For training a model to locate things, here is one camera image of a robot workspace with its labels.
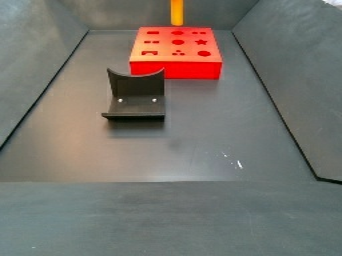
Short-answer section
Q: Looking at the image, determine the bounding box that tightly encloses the yellow oval peg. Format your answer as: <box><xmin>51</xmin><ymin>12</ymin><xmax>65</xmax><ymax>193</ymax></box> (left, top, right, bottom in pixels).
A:
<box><xmin>170</xmin><ymin>0</ymin><xmax>185</xmax><ymax>26</ymax></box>

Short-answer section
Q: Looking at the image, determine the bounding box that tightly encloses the red shape sorter block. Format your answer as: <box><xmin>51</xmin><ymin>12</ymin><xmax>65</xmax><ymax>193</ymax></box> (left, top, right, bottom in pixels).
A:
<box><xmin>130</xmin><ymin>27</ymin><xmax>223</xmax><ymax>79</ymax></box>

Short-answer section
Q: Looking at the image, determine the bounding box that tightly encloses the black curved holder bracket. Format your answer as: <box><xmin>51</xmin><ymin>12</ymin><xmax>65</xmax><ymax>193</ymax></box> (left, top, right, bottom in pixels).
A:
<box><xmin>102</xmin><ymin>69</ymin><xmax>166</xmax><ymax>120</ymax></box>

